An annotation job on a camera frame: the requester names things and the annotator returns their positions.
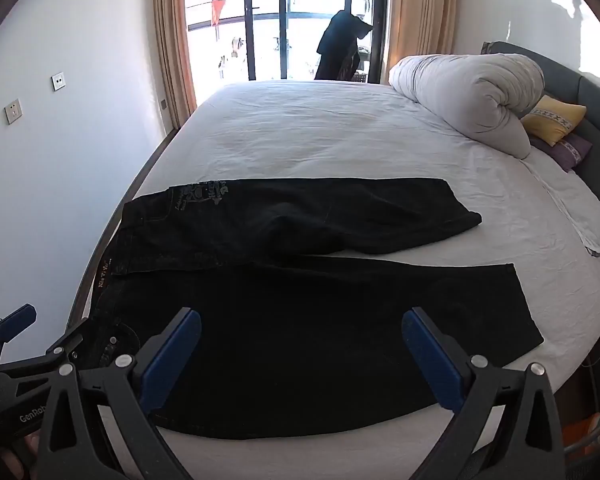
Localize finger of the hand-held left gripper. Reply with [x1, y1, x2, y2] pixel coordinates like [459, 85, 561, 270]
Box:
[0, 303, 38, 363]
[0, 330, 88, 378]

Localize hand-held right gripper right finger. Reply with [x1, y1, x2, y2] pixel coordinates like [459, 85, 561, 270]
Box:
[401, 306, 566, 480]

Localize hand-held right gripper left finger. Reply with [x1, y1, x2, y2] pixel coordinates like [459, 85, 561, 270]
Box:
[30, 306, 203, 480]

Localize black denim pants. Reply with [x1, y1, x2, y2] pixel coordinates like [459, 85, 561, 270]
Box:
[82, 177, 545, 441]

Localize person's left hand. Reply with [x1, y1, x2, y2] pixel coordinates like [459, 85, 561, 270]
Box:
[0, 432, 42, 478]

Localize orange patterned cloth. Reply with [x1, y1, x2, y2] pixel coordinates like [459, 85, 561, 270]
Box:
[564, 409, 600, 453]

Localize white folded cloth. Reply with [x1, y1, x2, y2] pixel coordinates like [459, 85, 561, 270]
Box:
[522, 152, 600, 258]

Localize purple patterned pillow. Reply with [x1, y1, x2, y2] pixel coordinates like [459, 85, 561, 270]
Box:
[530, 132, 593, 171]

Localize bed with white sheet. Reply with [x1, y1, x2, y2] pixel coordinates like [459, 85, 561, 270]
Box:
[62, 80, 600, 480]

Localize rolled white duvet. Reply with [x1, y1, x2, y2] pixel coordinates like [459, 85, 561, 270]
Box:
[388, 52, 546, 160]

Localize yellow patterned pillow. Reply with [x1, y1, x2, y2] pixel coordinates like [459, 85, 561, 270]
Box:
[521, 95, 587, 147]

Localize grey upholstered headboard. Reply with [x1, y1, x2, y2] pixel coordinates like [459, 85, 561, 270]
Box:
[480, 41, 600, 201]

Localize beige curtain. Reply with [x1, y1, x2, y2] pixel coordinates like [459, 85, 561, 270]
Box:
[152, 0, 198, 131]
[382, 0, 473, 83]

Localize black garment on chair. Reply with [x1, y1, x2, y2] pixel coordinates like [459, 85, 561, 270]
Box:
[314, 10, 374, 81]

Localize black framed balcony door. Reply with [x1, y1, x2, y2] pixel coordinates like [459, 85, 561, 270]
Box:
[185, 0, 388, 83]

